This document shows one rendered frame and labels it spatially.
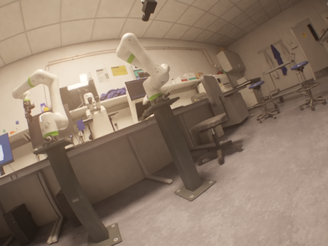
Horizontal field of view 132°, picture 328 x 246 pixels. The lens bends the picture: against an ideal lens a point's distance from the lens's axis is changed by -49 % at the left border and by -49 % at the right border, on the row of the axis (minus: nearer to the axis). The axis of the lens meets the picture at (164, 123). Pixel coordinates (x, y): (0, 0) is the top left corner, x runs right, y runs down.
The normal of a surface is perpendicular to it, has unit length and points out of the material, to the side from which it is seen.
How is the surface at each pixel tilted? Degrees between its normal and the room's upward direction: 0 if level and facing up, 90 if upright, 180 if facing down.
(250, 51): 90
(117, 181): 90
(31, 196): 90
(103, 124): 91
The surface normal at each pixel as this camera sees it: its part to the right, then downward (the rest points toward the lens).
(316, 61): -0.77, 0.32
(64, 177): 0.40, -0.19
